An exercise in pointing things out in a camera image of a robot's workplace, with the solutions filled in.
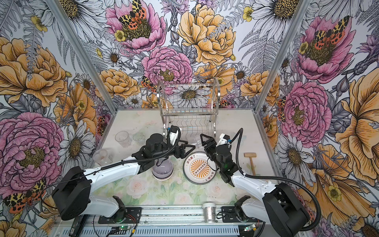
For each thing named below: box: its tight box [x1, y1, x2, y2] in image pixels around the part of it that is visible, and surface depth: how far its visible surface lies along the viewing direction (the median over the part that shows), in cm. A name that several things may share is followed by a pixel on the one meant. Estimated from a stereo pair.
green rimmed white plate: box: [184, 174, 216, 185], surface depth 86 cm
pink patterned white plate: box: [183, 151, 218, 186], surface depth 89 cm
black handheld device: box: [68, 214, 89, 237], surface depth 70 cm
